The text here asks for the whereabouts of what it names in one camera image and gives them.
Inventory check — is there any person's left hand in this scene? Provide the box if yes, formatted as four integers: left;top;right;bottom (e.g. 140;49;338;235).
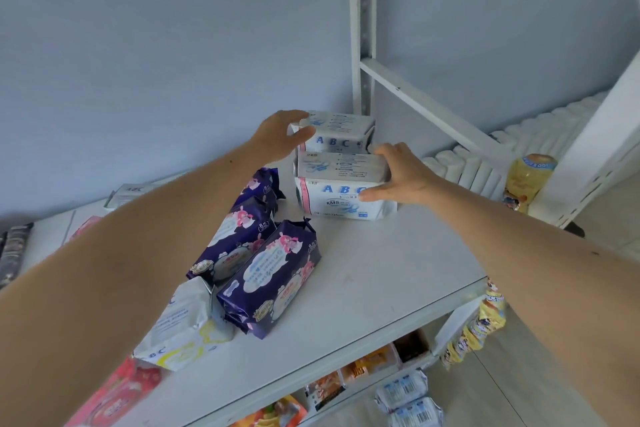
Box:
248;110;317;165

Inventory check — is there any person's right hand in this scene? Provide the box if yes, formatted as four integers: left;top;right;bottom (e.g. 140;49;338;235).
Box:
357;143;442;207

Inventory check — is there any small white blue-lettered pad pack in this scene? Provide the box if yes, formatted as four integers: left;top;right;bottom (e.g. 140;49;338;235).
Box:
289;110;377;155

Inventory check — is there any large white blue-lettered pad pack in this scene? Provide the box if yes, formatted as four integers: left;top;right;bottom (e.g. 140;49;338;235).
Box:
294;151;399;222

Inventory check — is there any person's right forearm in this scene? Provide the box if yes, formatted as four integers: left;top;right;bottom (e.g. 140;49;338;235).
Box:
425;175;640;427

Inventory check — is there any person's left forearm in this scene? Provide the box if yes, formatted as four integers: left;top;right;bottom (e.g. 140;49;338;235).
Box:
0;140;271;427

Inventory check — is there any purple pad pack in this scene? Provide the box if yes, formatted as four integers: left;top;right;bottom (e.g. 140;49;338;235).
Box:
186;195;279;288
216;218;323;340
239;167;287;216

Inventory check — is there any white metal shelf rack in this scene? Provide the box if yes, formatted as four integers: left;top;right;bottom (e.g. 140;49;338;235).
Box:
348;0;640;231

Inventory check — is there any yellow plastic bottle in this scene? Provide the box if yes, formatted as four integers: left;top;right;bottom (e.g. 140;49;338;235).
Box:
502;153;559;216

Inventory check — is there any row of white tissue packs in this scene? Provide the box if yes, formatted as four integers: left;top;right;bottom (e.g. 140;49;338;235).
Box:
421;90;610;203

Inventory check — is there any hanging strip of yellow sachets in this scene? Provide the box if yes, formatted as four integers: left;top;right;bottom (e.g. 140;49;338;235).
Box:
439;277;508;368

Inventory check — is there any orange snack packet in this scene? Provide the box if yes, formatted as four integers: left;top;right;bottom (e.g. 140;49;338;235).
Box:
342;344;402;386

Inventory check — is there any flat white pad pack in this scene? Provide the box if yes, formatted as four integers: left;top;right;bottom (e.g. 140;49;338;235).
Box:
103;182;157;212

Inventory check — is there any white blue tissue pack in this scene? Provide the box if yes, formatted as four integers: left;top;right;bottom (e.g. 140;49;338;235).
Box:
374;369;430;413
387;396;445;427

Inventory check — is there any white and orange packet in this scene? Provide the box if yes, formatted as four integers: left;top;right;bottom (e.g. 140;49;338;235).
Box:
304;369;347;413

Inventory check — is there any white and yellow pad pack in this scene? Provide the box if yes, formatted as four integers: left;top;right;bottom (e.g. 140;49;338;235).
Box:
132;276;236;372

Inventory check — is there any pale pink pad pack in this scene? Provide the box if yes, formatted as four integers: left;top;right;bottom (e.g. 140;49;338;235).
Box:
62;215;104;246

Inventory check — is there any orange yellow snack bag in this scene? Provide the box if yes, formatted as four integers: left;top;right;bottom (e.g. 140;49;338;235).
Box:
244;393;309;427

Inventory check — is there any dark grey patterned pack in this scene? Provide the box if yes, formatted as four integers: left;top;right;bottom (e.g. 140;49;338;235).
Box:
0;223;34;291

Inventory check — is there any pink red pad pack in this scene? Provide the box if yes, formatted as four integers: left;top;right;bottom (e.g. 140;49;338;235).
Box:
64;356;164;427

